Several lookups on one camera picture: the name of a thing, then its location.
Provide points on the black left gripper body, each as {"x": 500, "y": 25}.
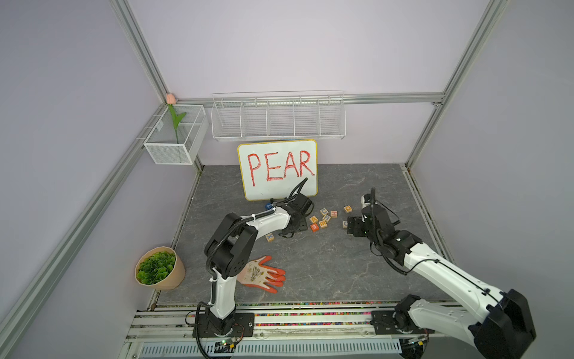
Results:
{"x": 301, "y": 226}

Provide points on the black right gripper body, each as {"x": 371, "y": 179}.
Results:
{"x": 359, "y": 229}

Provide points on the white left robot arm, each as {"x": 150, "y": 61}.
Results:
{"x": 229, "y": 249}

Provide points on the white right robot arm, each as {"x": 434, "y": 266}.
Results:
{"x": 498, "y": 324}

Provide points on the yellow framed whiteboard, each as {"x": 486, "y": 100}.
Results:
{"x": 273, "y": 169}

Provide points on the orange grey work glove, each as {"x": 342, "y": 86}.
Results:
{"x": 257, "y": 274}

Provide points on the potted green plant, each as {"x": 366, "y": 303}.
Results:
{"x": 160, "y": 269}

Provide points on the artificial tulip flower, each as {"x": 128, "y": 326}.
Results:
{"x": 177, "y": 118}

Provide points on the white wire shelf long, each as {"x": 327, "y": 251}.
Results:
{"x": 278, "y": 115}

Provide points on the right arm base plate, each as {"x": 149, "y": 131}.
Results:
{"x": 391, "y": 322}

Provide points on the aluminium rail base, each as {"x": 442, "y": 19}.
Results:
{"x": 291, "y": 329}

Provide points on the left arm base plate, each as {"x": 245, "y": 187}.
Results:
{"x": 235, "y": 325}

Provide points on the white wire basket small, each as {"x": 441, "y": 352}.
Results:
{"x": 161, "y": 142}

